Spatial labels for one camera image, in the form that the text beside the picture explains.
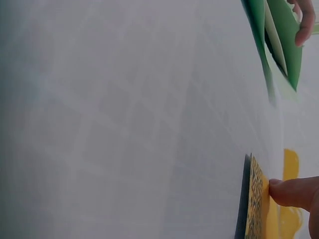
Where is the person's right hand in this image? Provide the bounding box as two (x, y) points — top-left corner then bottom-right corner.
(268, 176), (319, 213)

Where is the person's left hand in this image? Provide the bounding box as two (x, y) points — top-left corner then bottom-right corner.
(286, 0), (316, 47)

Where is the green paper sheet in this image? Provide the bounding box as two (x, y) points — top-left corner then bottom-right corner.
(241, 0), (305, 105)

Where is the yellow patterned paper sheet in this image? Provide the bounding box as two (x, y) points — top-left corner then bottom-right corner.
(244, 148), (304, 239)

